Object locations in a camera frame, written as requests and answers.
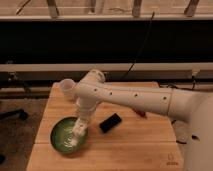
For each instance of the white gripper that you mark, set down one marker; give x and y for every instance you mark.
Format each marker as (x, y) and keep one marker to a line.
(80, 126)

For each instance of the clear bottle with white label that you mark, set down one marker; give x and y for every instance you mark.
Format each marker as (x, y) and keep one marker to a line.
(77, 137)

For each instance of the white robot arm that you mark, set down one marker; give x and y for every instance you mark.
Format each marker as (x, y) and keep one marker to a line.
(192, 107)

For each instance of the green ceramic bowl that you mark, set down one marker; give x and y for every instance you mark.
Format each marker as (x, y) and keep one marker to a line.
(61, 136)

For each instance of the black rectangular block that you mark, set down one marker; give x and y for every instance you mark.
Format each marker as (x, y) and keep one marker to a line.
(110, 122)

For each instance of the clear plastic cup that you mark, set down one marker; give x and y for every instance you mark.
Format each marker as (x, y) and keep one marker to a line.
(67, 87)

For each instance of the black chair base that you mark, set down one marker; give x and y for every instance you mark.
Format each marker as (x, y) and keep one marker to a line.
(20, 113)

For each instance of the dark red wrapped candy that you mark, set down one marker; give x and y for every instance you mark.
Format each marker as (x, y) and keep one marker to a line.
(140, 113)

